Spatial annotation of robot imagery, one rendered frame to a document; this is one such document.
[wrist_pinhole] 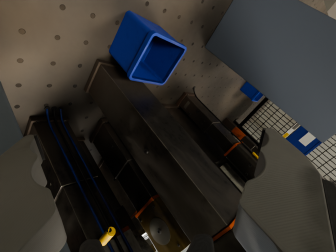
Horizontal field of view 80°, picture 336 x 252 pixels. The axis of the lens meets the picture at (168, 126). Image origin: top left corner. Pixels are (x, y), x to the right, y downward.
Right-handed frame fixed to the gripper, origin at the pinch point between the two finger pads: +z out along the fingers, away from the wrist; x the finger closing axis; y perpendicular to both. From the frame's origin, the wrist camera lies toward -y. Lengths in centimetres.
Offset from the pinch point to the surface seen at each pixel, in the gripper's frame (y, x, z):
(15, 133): 3.8, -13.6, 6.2
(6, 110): 2.3, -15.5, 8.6
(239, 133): 58, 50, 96
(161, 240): 36.9, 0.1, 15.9
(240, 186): 41, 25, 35
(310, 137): 52, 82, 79
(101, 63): 2.1, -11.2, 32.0
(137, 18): -6.0, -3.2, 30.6
